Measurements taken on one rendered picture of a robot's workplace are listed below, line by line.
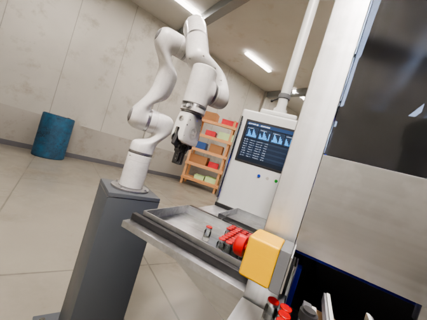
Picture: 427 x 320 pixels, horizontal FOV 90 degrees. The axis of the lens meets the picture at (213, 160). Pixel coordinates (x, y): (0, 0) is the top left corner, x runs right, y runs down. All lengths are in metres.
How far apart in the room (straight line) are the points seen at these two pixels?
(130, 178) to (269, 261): 0.86
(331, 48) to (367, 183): 0.28
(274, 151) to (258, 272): 1.19
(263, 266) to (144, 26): 7.38
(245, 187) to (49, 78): 6.01
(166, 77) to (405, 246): 1.00
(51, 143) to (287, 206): 5.80
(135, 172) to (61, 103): 5.76
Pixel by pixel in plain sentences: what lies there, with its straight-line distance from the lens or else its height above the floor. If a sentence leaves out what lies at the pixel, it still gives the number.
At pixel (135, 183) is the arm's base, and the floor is 0.90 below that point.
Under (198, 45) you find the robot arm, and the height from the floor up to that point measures 1.51.
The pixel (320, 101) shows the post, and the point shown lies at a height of 1.31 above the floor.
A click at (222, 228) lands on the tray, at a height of 0.89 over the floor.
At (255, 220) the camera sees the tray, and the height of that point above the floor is 0.89.
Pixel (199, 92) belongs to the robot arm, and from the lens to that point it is 0.70.
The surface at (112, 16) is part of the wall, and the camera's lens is 7.36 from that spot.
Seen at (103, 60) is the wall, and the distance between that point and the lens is 7.00.
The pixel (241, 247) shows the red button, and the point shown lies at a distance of 0.42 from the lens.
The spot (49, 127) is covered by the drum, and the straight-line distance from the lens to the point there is 6.02.
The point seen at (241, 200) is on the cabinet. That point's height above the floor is 0.91.
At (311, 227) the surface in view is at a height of 1.07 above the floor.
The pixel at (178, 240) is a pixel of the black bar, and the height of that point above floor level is 0.89.
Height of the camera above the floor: 1.14
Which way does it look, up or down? 1 degrees down
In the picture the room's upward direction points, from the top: 17 degrees clockwise
